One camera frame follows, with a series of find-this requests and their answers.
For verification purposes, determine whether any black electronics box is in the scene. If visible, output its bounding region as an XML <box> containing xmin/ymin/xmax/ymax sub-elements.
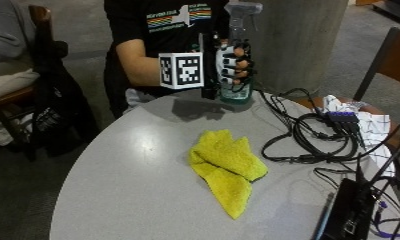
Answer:
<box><xmin>320</xmin><ymin>177</ymin><xmax>380</xmax><ymax>240</ymax></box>

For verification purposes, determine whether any dark furniture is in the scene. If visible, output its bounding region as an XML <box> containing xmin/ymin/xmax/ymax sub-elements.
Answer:
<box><xmin>372</xmin><ymin>0</ymin><xmax>400</xmax><ymax>23</ymax></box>

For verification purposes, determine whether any black cable bundle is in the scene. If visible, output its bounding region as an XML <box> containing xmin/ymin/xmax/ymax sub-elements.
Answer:
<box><xmin>258</xmin><ymin>87</ymin><xmax>400</xmax><ymax>240</ymax></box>

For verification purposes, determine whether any white marker cube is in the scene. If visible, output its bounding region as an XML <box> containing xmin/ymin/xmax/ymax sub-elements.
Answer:
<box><xmin>158</xmin><ymin>51</ymin><xmax>207</xmax><ymax>91</ymax></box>

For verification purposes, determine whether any purple hub with ports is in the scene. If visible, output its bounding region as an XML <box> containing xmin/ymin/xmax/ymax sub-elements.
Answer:
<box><xmin>325</xmin><ymin>111</ymin><xmax>363</xmax><ymax>125</ymax></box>

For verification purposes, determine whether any the person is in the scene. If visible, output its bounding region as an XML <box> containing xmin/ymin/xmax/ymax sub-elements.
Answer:
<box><xmin>103</xmin><ymin>0</ymin><xmax>238</xmax><ymax>120</ymax></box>

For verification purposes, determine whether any wooden chair with dark frame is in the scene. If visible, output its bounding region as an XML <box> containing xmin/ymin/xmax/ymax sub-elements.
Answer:
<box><xmin>292</xmin><ymin>26</ymin><xmax>400</xmax><ymax>158</ymax></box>

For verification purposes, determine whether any white checked cloth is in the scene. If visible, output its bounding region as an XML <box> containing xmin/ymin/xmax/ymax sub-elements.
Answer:
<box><xmin>319</xmin><ymin>94</ymin><xmax>397</xmax><ymax>178</ymax></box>

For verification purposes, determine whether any clear spray bottle green liquid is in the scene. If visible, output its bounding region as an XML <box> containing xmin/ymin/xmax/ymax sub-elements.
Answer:
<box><xmin>218</xmin><ymin>0</ymin><xmax>264</xmax><ymax>105</ymax></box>

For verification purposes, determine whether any black bag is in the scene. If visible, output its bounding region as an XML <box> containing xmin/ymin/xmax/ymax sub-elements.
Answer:
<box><xmin>30</xmin><ymin>39</ymin><xmax>100</xmax><ymax>158</ymax></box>

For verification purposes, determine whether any yellow microfibre cloth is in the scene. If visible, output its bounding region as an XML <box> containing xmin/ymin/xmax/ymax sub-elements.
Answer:
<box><xmin>188</xmin><ymin>128</ymin><xmax>270</xmax><ymax>221</ymax></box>

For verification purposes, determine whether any grey pen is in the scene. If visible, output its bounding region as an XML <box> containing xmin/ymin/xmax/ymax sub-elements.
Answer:
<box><xmin>312</xmin><ymin>191</ymin><xmax>337</xmax><ymax>240</ymax></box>

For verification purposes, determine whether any concrete column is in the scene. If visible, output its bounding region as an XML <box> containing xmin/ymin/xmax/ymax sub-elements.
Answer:
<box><xmin>252</xmin><ymin>0</ymin><xmax>351</xmax><ymax>96</ymax></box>

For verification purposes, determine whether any purple cable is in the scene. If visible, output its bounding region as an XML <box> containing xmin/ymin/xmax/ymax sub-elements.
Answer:
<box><xmin>372</xmin><ymin>199</ymin><xmax>400</xmax><ymax>240</ymax></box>

